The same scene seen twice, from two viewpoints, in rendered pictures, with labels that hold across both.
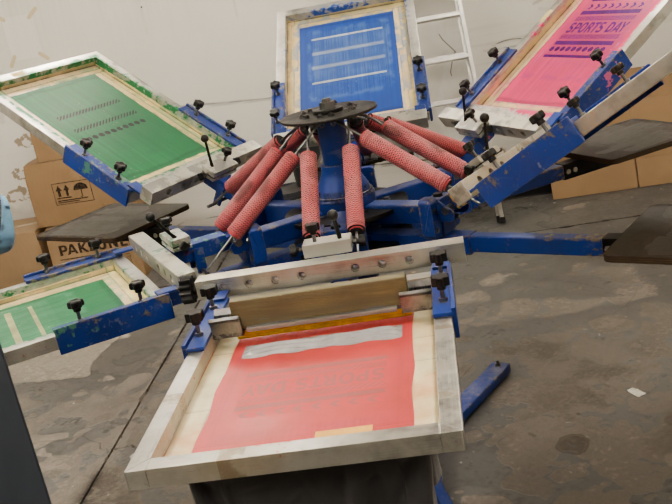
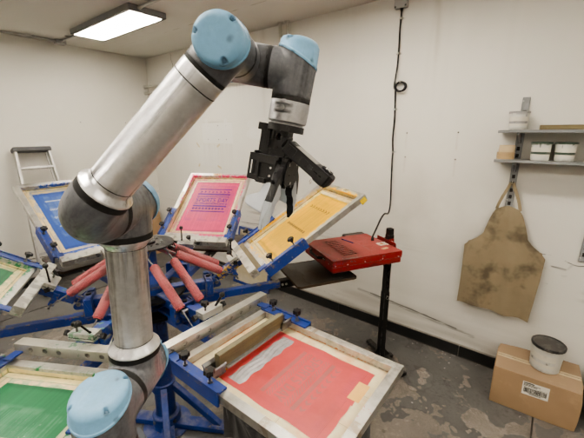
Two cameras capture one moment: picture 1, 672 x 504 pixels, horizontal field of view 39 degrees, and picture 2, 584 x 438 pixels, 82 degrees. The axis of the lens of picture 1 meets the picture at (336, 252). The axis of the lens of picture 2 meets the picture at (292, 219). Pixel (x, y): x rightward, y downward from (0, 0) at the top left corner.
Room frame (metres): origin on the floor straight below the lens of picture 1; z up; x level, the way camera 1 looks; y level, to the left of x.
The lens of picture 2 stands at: (1.17, 1.12, 1.94)
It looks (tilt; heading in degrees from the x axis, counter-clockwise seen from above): 15 degrees down; 300
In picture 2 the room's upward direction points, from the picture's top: straight up
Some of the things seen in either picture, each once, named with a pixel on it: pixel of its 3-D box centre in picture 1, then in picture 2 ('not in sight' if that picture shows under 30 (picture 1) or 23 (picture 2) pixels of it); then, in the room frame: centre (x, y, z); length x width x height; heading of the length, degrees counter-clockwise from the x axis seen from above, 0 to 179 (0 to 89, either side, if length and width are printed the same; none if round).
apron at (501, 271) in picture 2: not in sight; (502, 249); (0.98, -1.77, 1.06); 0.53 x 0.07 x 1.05; 172
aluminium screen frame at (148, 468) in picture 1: (314, 361); (287, 367); (1.79, 0.09, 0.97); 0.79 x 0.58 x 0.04; 172
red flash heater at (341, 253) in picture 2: not in sight; (353, 250); (1.97, -1.18, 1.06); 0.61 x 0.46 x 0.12; 52
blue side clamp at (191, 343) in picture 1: (209, 331); (197, 378); (2.07, 0.33, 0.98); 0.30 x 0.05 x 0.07; 172
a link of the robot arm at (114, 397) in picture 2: not in sight; (104, 412); (1.80, 0.82, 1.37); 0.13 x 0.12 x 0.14; 116
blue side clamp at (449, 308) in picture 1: (444, 298); (284, 319); (1.99, -0.22, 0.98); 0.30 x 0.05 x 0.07; 172
